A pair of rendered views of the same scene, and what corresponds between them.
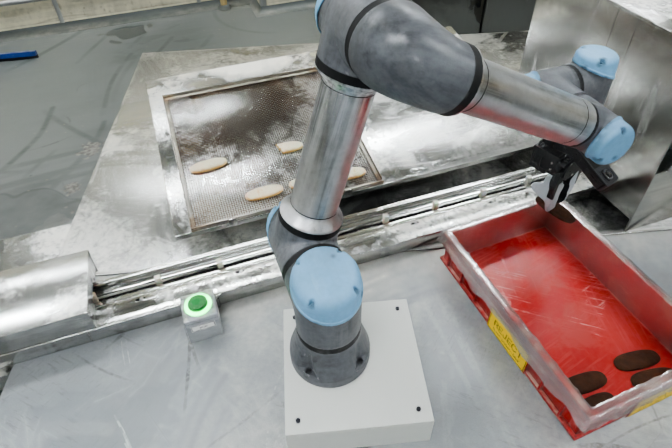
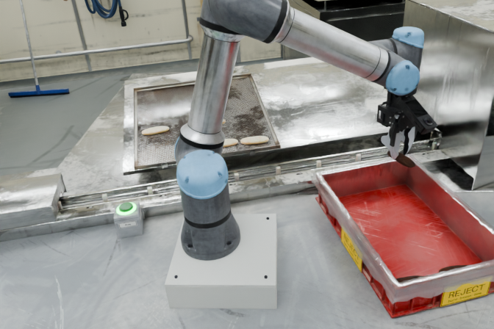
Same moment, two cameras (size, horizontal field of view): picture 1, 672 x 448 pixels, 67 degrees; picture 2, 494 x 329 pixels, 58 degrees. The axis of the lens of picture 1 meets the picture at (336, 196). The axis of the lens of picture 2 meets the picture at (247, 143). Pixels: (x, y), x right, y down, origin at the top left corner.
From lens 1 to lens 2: 0.42 m
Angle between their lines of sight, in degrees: 15
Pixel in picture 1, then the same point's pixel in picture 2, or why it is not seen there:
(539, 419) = (367, 303)
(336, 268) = (209, 161)
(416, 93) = (244, 22)
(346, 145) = (219, 76)
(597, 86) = (408, 52)
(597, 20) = (438, 28)
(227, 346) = (143, 242)
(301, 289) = (181, 170)
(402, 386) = (257, 263)
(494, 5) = not seen: hidden behind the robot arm
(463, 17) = not seen: hidden behind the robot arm
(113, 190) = (90, 150)
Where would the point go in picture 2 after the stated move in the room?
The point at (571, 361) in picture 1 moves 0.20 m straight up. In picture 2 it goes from (403, 269) to (413, 204)
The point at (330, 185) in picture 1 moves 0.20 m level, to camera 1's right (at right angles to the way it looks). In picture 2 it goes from (210, 106) to (294, 106)
